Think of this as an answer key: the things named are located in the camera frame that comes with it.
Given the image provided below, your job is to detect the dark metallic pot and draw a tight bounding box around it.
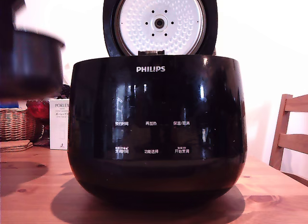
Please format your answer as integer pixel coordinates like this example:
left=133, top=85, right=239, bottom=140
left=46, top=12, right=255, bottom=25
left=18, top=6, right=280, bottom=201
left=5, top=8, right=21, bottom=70
left=0, top=28, right=66, bottom=100

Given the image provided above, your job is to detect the black Philips rice cooker body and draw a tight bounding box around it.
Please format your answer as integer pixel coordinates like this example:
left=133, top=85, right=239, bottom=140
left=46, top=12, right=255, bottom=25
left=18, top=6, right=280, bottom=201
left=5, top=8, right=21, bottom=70
left=67, top=54, right=248, bottom=203

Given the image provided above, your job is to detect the rice cooker lid, silver plate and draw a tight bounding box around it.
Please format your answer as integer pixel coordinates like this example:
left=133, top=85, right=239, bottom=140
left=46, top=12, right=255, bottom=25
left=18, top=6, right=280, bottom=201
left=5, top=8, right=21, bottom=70
left=103, top=0, right=218, bottom=57

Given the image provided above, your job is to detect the dark dotted patterned cloth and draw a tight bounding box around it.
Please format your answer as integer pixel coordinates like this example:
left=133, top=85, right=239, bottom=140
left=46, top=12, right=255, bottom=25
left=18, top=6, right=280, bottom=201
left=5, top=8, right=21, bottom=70
left=61, top=83, right=71, bottom=100

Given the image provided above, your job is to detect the white Porlex box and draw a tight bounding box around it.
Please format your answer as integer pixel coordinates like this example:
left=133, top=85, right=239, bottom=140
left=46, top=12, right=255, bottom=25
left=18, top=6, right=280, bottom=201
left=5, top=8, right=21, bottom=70
left=49, top=98, right=71, bottom=151

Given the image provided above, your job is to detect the dark patterned object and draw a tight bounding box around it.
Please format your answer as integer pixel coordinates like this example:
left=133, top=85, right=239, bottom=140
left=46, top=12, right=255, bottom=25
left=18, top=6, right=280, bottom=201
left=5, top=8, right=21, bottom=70
left=33, top=123, right=51, bottom=147

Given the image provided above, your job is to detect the red glass jar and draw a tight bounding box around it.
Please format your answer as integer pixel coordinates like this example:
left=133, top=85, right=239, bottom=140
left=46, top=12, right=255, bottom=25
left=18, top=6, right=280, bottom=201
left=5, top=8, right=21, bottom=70
left=26, top=99, right=50, bottom=120

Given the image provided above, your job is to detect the wooden chair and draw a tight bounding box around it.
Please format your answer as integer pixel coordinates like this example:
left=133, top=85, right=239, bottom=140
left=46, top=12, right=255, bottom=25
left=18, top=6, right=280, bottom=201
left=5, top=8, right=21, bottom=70
left=269, top=93, right=308, bottom=180

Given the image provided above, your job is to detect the woven wicker basket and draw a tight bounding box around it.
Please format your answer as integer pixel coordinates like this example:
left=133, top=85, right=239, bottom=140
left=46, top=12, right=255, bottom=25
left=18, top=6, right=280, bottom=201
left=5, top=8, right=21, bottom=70
left=0, top=107, right=37, bottom=143

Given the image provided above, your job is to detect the stack of cork coasters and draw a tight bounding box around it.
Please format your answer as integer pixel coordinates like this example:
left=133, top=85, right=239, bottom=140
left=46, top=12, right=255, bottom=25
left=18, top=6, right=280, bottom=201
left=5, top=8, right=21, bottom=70
left=0, top=140, right=34, bottom=153

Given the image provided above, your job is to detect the blue round ball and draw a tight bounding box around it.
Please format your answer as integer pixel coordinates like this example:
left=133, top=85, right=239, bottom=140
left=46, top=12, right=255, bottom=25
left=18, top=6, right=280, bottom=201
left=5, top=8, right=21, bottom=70
left=0, top=101, right=20, bottom=109

